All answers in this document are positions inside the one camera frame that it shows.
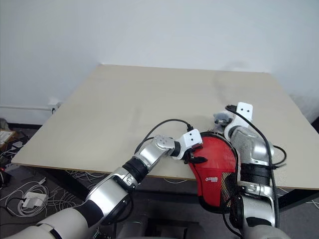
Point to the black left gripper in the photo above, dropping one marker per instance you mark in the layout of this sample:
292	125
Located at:
187	157

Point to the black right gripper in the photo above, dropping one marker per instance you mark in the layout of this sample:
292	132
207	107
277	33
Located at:
219	125

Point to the red bag with black trim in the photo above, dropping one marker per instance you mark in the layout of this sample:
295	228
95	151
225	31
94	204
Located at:
211	166

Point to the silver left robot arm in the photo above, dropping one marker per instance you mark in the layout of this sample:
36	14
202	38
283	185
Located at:
109	189

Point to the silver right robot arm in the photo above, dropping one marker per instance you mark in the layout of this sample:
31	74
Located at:
254	154

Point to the white power adapter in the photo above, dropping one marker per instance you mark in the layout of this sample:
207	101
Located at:
34	199

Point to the cardboard box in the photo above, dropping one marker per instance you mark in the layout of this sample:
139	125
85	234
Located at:
6	136

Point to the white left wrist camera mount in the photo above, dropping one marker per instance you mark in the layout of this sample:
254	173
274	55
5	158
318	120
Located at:
190	140

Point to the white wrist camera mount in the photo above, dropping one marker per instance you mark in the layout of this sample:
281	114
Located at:
245	109
190	140

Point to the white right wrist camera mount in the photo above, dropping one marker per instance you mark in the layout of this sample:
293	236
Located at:
245	109

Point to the black table frame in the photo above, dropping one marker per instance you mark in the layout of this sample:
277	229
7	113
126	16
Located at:
299	199

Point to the white wall socket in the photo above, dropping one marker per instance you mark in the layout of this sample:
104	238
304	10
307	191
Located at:
54	106

